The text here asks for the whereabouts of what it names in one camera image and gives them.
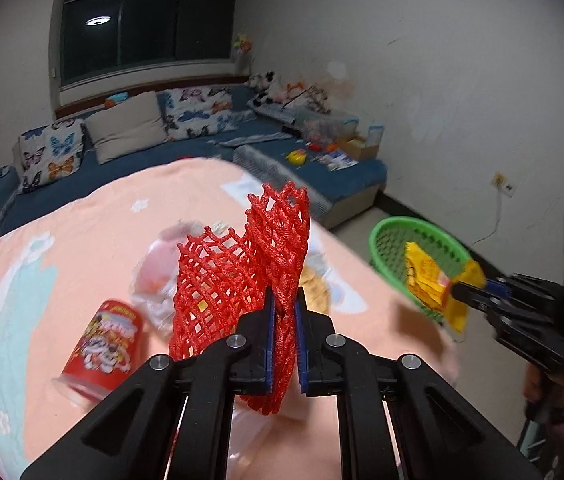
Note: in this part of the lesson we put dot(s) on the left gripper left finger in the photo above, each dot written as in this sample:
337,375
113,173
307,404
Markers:
170,419

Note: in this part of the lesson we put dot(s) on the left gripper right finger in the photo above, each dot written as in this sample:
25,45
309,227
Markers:
398,419

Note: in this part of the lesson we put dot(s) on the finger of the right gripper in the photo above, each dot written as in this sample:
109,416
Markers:
514,285
473,296

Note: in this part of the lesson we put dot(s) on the yellow snack wrapper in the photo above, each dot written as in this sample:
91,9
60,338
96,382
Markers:
430,285

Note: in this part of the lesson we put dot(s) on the red cartoon paper cup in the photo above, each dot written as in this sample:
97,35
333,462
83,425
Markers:
106,354

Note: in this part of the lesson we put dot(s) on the bread slice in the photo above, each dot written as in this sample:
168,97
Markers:
317,296

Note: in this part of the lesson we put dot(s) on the red mesh net bag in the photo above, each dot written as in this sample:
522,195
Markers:
222,277

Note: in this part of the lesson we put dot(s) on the person's right hand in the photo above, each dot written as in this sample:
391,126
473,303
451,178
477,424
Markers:
539,386

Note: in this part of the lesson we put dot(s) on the green plastic mesh basket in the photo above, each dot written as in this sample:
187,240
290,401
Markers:
387,246

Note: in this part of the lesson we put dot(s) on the clear pink plastic bag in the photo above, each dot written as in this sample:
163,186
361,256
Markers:
154,279

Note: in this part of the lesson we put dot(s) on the blue corner sofa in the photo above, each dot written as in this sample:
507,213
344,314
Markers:
175,174

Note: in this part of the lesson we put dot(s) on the booklet on sofa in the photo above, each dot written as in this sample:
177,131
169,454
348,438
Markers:
336,160

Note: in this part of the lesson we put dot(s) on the cardboard box on sofa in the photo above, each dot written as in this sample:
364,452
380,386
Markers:
357,148

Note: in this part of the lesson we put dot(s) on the clear plastic storage box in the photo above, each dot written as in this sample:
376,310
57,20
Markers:
325,128

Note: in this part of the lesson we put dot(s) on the yellow toy on sofa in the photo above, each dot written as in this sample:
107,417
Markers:
297,158

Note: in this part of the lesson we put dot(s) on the plush toys pile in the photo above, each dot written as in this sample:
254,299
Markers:
268,90

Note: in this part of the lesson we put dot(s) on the left butterfly print pillow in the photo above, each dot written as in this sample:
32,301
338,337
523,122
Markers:
47,154

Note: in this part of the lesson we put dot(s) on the butterfly print pillow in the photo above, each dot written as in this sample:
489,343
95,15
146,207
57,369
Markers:
47,154
190,113

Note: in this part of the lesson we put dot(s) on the beige cushion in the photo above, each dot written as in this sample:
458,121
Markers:
126,128

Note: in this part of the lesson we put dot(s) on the right butterfly print pillow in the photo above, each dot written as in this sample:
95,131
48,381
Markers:
190,113

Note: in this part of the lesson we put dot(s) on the dark window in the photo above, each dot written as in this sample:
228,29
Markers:
101,37

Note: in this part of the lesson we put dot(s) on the wall power socket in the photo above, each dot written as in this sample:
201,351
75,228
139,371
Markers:
503,185

